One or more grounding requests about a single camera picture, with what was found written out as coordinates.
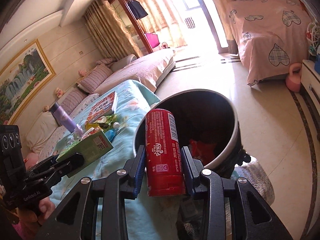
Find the black trash bin white rim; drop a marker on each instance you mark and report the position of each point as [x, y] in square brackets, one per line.
[207, 116]

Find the white cushion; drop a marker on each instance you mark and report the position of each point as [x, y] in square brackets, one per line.
[42, 129]

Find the green carton box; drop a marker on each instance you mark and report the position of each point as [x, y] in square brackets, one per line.
[91, 148]

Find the purple thermos bottle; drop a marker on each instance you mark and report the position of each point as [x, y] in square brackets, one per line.
[65, 120]

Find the silver glitter stool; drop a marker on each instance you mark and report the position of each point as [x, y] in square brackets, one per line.
[256, 175]

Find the dark hanging garment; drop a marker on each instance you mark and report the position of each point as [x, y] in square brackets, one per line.
[136, 8]

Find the pink kettlebell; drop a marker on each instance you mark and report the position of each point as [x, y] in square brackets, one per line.
[293, 80]

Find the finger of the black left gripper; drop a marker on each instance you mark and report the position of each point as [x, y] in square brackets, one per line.
[50, 166]

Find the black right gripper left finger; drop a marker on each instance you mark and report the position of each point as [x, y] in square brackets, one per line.
[76, 215]

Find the pink heart-pattern covered furniture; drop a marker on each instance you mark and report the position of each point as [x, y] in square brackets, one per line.
[270, 35]

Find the beige pleated curtain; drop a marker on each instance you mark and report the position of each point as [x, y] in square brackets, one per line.
[109, 32]

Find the sofa with pink cover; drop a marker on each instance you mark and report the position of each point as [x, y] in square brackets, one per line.
[150, 70]

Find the red cylindrical snack can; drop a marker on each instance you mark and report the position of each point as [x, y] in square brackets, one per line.
[163, 159]

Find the framed waterfall landscape painting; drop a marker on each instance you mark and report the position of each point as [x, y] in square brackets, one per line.
[22, 79]

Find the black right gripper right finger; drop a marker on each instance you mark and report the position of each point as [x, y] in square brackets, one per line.
[251, 216]

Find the striped pink pillow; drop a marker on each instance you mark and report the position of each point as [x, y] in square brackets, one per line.
[95, 78]

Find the green yellow snack wrapper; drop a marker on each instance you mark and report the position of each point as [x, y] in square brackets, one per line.
[106, 123]

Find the small teddy bear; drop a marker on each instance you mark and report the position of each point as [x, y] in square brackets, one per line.
[59, 92]

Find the left hand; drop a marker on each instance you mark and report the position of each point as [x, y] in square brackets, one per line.
[30, 218]

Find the red children's book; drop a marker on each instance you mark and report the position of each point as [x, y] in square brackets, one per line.
[106, 106]

